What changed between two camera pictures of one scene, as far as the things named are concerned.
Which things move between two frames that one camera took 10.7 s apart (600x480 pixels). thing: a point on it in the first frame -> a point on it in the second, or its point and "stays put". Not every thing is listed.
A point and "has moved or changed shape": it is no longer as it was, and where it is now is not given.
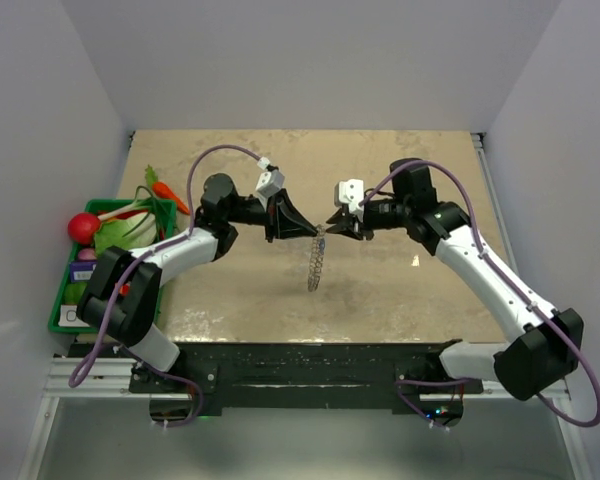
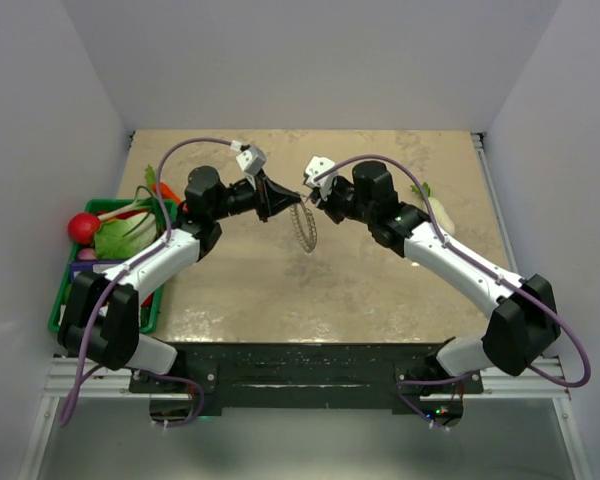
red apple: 82,226 stays put
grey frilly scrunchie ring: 317,258 has moved or changed shape
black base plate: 293,380 stays put
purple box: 81,271 stays put
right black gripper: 349,225 -> 327,205
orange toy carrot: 161,190 stays put
